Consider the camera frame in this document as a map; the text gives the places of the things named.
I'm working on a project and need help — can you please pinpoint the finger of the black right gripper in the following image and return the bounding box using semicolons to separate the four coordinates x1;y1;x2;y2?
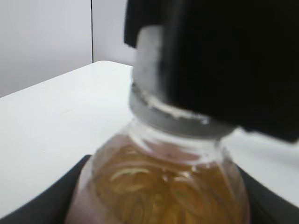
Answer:
161;0;299;142
124;0;173;48

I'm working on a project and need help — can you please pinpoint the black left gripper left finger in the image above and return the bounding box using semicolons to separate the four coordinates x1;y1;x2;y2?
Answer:
0;155;91;224

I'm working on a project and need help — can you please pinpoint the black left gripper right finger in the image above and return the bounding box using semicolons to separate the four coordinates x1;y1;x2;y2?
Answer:
238;168;299;224

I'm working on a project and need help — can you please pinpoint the white bottle cap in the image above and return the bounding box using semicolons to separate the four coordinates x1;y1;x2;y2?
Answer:
129;25;236;139

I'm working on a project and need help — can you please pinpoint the peach oolong tea bottle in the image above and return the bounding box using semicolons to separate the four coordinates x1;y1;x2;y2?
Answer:
64;119;250;224

